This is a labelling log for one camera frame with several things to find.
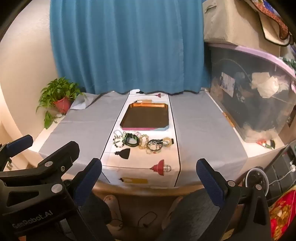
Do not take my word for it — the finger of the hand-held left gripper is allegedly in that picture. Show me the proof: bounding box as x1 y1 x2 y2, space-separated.
0 135 33 166
0 142 80 207

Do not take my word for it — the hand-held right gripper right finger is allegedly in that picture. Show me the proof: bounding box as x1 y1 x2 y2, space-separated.
196 158 271 241

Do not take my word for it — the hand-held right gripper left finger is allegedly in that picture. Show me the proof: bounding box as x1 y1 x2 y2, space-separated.
74 158 109 241

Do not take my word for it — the black white bead bracelet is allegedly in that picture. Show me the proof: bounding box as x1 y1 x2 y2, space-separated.
113 137 125 149

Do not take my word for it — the black green wristband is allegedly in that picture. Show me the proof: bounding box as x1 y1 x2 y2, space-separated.
124 133 140 147

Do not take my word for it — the silver green bangle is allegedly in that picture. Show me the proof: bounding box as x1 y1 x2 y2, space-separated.
148 142 163 152

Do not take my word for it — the beige wooden bead bracelet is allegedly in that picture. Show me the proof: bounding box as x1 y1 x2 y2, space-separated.
138 134 149 150

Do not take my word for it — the dark brown bangle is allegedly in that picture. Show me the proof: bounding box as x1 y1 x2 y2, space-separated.
147 138 162 149

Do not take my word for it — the metal tray with pink rim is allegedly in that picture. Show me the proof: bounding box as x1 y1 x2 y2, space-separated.
120 103 170 132

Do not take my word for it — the person's left leg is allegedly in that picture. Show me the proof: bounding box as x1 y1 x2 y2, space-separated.
92 192 121 241

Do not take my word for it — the person's leg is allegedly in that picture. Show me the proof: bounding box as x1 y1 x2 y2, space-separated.
159 185 232 241
92 192 121 241

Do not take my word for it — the grey tablecloth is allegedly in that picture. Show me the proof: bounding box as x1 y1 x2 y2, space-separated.
38 89 249 183

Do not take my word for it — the person's right leg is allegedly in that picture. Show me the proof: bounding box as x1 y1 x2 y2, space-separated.
159 185 232 241

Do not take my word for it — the white lamp-print table runner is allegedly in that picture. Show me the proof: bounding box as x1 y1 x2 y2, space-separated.
98 89 182 188

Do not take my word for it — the green plant in red pot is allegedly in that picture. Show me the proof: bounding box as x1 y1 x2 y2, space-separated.
36 77 87 130

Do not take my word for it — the small red green packet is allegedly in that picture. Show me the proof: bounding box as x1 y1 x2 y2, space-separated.
255 139 276 149

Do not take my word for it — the black device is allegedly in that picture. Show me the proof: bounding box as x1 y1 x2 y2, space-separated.
264 144 296 207

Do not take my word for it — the clear storage bin purple lid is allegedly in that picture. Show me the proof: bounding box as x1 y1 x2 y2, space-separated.
206 42 296 143

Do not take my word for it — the red floral cloth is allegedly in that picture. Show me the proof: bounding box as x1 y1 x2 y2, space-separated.
268 192 296 241

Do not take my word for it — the white printed card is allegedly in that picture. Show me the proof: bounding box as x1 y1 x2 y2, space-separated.
220 72 236 97

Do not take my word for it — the white crumpled plastic bag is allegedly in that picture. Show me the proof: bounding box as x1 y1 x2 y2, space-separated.
251 72 290 98

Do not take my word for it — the blue curtain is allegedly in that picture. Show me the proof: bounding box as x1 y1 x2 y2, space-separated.
50 0 211 95

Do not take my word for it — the green patterned cloth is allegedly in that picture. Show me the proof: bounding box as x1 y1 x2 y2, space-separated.
279 56 296 75

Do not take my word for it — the beige fabric storage box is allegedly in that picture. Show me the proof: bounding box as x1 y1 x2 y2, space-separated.
202 0 281 45

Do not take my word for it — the beige bag with patterned trim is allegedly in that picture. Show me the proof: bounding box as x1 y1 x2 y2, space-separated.
243 0 295 48

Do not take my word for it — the black cable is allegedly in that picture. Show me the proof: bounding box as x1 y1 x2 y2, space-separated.
137 211 158 229

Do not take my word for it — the white cable with plug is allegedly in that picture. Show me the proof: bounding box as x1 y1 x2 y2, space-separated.
269 162 296 183

